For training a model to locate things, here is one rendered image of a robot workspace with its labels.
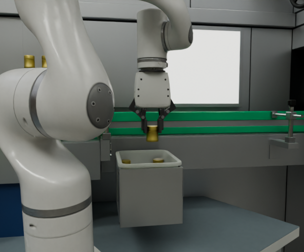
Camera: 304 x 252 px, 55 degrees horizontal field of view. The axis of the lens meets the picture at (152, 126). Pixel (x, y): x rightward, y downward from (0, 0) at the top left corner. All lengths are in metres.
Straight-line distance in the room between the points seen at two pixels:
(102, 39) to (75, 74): 0.79
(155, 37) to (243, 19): 0.66
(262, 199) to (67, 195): 1.13
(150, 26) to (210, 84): 0.55
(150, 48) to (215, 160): 0.52
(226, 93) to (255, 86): 0.16
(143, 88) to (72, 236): 0.43
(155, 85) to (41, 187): 0.44
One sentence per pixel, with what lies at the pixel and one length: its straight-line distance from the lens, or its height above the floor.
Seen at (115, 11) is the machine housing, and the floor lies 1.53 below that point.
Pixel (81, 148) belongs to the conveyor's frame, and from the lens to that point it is 0.94.
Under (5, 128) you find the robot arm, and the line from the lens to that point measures 0.53.
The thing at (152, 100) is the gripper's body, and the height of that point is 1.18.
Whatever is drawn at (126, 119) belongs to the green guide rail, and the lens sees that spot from 1.04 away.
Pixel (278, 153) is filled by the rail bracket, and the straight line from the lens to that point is 1.22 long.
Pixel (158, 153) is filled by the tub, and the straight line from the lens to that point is 0.98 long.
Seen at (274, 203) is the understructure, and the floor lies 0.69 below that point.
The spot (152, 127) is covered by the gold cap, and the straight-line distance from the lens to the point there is 0.81.
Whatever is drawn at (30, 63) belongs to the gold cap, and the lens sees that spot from 1.10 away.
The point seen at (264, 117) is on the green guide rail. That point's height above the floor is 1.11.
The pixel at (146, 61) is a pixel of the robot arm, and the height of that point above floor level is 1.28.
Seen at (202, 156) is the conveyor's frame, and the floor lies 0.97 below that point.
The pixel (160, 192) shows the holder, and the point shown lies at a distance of 0.79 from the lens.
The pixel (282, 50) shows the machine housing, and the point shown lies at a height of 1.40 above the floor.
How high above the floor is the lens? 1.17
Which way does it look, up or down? 5 degrees down
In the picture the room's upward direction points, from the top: straight up
